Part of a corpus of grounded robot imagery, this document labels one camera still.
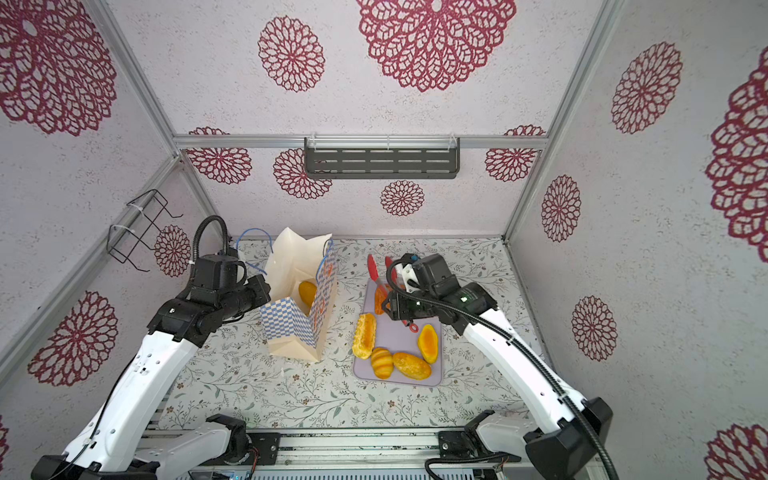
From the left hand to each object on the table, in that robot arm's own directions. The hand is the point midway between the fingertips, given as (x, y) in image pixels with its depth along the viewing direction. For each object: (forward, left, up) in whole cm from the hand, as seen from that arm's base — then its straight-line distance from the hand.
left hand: (270, 291), depth 74 cm
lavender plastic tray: (-2, -32, -22) cm, 39 cm away
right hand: (-3, -30, +1) cm, 30 cm away
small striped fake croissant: (-10, -28, -22) cm, 37 cm away
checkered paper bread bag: (+19, -1, -19) cm, 26 cm away
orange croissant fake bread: (+12, -27, -22) cm, 37 cm away
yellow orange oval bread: (-4, -42, -22) cm, 47 cm away
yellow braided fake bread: (-2, -23, -21) cm, 31 cm away
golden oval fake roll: (-12, -36, -21) cm, 43 cm away
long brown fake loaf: (+14, -3, -21) cm, 26 cm away
